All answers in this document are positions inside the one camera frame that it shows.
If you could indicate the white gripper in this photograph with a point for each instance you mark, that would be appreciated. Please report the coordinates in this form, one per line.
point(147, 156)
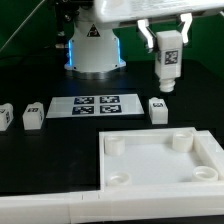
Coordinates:
point(119, 11)

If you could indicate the white square tabletop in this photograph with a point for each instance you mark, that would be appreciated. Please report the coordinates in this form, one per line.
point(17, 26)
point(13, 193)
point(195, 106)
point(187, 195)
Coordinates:
point(173, 156)

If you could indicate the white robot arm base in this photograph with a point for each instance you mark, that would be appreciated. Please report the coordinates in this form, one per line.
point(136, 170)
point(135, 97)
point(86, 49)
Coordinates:
point(93, 51)

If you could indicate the white sheet with fiducial tags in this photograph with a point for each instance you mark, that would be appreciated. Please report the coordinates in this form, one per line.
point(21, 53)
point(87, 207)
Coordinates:
point(98, 105)

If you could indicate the white obstacle fixture bar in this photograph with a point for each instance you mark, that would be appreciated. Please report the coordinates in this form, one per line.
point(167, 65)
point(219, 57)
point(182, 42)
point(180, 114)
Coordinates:
point(192, 199)

